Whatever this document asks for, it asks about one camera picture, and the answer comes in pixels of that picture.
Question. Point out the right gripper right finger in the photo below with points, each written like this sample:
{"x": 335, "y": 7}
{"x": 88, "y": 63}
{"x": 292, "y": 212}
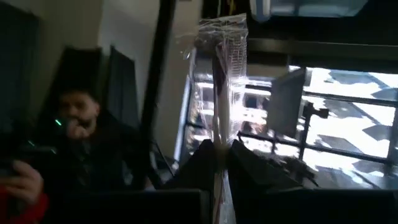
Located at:
{"x": 255, "y": 174}

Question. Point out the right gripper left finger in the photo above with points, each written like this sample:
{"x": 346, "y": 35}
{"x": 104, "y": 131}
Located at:
{"x": 196, "y": 174}

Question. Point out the purple toothbrush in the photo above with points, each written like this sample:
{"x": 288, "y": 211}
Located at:
{"x": 222, "y": 109}

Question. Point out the black monitor stand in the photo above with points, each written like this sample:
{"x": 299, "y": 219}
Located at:
{"x": 306, "y": 130}

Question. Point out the black monitor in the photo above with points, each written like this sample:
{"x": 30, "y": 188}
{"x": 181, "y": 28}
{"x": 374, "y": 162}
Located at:
{"x": 286, "y": 102}

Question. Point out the person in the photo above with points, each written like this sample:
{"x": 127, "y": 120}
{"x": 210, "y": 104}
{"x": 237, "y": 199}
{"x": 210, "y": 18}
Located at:
{"x": 93, "y": 149}

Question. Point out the large window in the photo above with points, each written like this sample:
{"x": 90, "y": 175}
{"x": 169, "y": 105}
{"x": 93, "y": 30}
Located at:
{"x": 357, "y": 124}

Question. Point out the black overhead beam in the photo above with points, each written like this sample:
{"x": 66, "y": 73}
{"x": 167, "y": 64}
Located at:
{"x": 311, "y": 46}

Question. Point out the black phone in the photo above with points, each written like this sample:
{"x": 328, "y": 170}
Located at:
{"x": 34, "y": 155}

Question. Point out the person's hand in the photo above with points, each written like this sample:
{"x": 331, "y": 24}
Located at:
{"x": 26, "y": 183}

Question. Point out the pale ceiling light panel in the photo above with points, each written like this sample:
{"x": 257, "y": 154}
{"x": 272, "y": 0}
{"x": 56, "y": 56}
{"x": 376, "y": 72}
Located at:
{"x": 311, "y": 7}

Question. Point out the black vertical rig post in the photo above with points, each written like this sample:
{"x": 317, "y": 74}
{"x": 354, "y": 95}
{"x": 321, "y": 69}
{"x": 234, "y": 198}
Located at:
{"x": 158, "y": 62}

